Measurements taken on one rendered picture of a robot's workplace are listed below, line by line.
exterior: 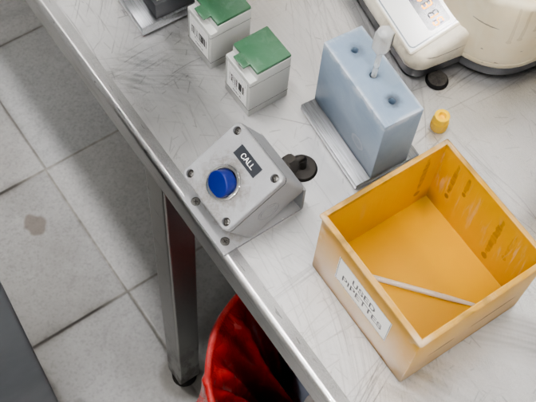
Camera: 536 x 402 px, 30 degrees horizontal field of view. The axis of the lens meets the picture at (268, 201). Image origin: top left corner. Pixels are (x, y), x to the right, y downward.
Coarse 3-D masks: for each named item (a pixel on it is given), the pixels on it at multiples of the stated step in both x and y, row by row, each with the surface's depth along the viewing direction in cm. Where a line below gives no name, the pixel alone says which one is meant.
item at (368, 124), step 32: (352, 32) 89; (352, 64) 87; (384, 64) 87; (320, 96) 94; (352, 96) 88; (384, 96) 86; (320, 128) 95; (352, 128) 91; (384, 128) 85; (416, 128) 88; (352, 160) 93; (384, 160) 91
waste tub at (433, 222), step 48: (384, 192) 84; (432, 192) 91; (480, 192) 83; (336, 240) 80; (384, 240) 90; (432, 240) 90; (480, 240) 87; (528, 240) 80; (336, 288) 86; (384, 288) 88; (432, 288) 88; (480, 288) 88; (384, 336) 82; (432, 336) 76
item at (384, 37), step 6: (378, 30) 81; (384, 30) 81; (390, 30) 81; (378, 36) 81; (384, 36) 81; (390, 36) 81; (372, 42) 83; (378, 42) 82; (384, 42) 81; (390, 42) 82; (372, 48) 83; (378, 48) 82; (384, 48) 82; (390, 48) 83; (378, 54) 83
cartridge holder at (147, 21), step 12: (120, 0) 100; (132, 0) 100; (144, 0) 99; (168, 0) 98; (180, 0) 99; (192, 0) 100; (132, 12) 99; (144, 12) 99; (156, 12) 98; (168, 12) 99; (180, 12) 100; (144, 24) 99; (156, 24) 99
